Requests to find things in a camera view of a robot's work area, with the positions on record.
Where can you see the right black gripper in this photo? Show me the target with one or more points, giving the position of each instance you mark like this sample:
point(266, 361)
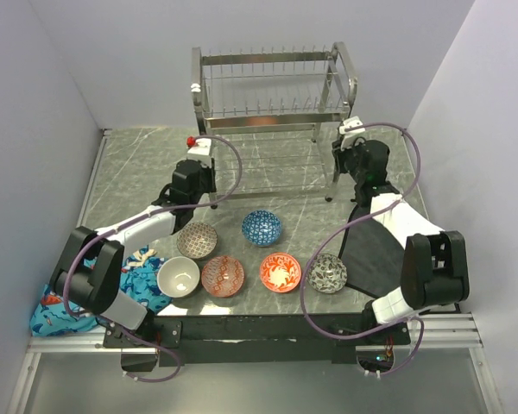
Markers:
point(339, 153)

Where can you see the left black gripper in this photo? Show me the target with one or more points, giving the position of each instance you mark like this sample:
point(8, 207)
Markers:
point(211, 172)

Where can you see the steel two-tier dish rack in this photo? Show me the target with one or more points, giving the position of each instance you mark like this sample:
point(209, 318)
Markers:
point(280, 109)

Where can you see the black white leaf bowl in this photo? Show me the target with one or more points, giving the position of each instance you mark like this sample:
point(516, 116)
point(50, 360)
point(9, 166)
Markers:
point(327, 274)

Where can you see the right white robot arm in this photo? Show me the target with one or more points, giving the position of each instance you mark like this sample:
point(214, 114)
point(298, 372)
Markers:
point(434, 268)

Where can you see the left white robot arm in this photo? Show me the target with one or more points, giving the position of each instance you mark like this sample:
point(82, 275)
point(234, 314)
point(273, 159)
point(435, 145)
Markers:
point(88, 273)

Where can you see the brown floral pattern bowl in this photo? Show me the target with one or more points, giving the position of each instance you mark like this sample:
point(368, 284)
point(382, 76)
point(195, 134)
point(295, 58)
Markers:
point(197, 240)

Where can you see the blue triangle pattern bowl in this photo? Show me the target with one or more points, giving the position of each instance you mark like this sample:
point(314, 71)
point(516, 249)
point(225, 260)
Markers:
point(261, 228)

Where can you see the black microfibre cloth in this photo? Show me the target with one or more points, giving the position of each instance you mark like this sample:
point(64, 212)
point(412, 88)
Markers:
point(373, 259)

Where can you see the plain white grey bowl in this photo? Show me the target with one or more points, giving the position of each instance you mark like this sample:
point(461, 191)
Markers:
point(178, 277)

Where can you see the red geometric pattern bowl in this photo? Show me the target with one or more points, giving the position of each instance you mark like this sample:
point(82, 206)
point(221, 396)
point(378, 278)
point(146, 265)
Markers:
point(223, 276)

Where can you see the orange floral pattern bowl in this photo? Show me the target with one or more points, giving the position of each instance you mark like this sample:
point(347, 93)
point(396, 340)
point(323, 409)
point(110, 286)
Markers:
point(280, 272)

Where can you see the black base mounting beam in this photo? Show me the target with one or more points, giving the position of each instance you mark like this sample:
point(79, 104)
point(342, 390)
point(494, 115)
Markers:
point(252, 338)

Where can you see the blue shark print cloth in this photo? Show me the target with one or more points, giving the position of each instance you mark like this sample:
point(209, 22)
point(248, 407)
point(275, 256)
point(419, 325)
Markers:
point(138, 279)

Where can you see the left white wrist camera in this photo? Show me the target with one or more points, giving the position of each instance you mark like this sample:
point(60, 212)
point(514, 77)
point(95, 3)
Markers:
point(199, 149)

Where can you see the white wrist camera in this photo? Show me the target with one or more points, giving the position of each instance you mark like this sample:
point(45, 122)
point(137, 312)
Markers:
point(199, 149)
point(349, 130)

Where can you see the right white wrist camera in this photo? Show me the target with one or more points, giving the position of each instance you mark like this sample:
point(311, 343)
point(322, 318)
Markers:
point(349, 130)

